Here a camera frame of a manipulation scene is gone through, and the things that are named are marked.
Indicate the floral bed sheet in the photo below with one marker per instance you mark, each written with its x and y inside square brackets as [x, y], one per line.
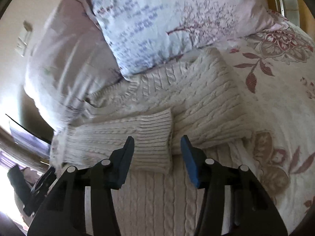
[273, 103]

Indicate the tree print pillow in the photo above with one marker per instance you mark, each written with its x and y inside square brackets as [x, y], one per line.
[157, 22]

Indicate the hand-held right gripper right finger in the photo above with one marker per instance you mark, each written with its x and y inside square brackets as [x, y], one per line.
[190, 163]

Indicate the dark flat screen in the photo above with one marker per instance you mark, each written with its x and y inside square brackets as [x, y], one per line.
[29, 135]

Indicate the white wall switch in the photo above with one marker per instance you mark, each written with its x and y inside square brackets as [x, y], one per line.
[24, 39]

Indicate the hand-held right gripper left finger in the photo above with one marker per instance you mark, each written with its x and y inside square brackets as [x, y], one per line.
[127, 155]

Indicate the lilac pillow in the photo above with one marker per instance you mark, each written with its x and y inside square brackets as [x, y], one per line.
[64, 61]

